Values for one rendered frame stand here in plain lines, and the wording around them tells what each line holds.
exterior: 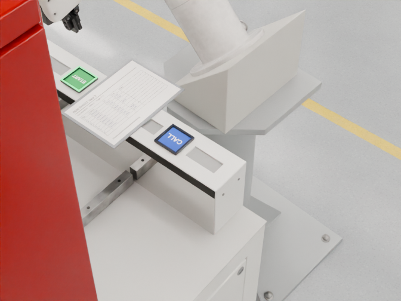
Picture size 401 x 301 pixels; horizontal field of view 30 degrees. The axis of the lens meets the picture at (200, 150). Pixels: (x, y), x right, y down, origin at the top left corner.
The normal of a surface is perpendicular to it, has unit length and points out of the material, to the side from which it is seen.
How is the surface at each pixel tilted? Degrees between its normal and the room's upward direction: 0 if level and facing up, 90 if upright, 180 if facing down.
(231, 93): 90
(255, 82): 90
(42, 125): 90
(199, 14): 59
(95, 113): 0
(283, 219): 0
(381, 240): 0
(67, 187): 90
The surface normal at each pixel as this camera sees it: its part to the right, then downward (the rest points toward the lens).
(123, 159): -0.64, 0.58
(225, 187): 0.77, 0.48
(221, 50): -0.05, 0.29
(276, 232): 0.00, -0.65
